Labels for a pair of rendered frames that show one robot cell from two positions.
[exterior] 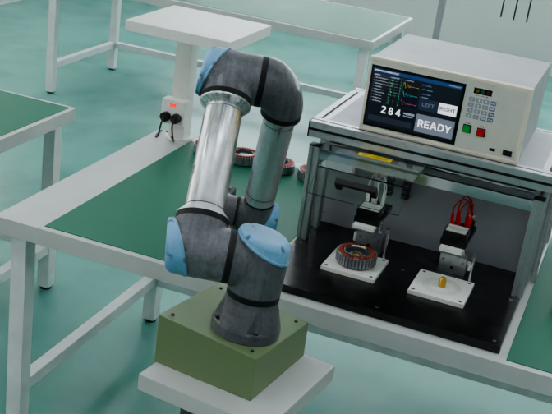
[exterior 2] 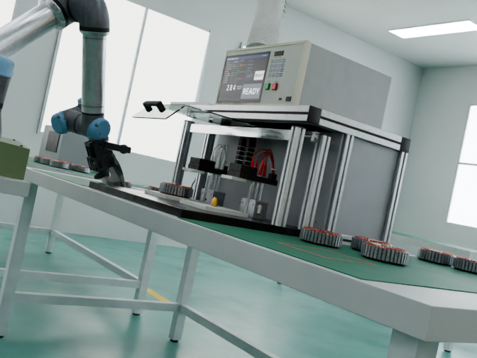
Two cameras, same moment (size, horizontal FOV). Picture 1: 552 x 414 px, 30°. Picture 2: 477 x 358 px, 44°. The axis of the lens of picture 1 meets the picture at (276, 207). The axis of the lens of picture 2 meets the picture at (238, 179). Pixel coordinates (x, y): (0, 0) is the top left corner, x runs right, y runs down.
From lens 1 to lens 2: 2.20 m
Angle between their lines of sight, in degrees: 42
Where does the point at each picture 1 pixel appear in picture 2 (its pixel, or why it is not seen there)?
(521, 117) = (298, 65)
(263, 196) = (84, 101)
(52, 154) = not seen: hidden behind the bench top
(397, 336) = (124, 204)
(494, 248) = (298, 209)
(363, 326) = (112, 200)
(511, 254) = not seen: hidden behind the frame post
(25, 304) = (18, 230)
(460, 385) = not seen: outside the picture
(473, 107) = (272, 67)
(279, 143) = (87, 49)
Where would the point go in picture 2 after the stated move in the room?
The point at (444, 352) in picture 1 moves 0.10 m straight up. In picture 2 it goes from (143, 214) to (150, 176)
